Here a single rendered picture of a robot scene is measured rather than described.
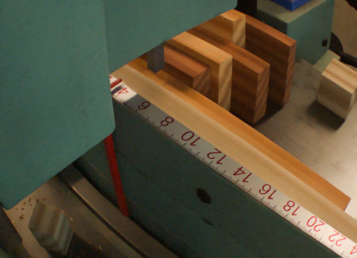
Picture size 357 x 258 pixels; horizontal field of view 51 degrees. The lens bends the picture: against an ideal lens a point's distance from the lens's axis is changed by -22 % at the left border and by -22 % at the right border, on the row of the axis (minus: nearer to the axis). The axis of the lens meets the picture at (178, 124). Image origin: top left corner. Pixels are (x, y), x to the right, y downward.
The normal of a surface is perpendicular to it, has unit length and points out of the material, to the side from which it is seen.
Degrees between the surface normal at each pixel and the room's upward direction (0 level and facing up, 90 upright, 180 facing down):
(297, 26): 90
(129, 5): 90
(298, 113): 0
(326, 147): 0
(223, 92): 90
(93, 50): 90
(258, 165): 0
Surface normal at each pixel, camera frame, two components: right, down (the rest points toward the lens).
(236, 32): 0.71, 0.49
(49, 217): -0.02, -0.70
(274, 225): -0.70, 0.51
